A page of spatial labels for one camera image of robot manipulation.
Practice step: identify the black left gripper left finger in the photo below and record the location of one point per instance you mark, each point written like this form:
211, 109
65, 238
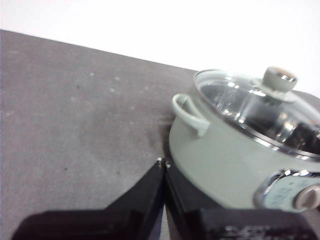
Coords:
112, 225

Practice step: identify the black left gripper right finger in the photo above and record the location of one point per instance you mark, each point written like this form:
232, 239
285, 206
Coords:
200, 225

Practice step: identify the glass lid with green knob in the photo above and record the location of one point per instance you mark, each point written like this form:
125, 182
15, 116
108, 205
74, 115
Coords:
250, 110

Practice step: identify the pale green electric pot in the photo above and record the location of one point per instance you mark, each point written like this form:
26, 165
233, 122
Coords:
212, 155

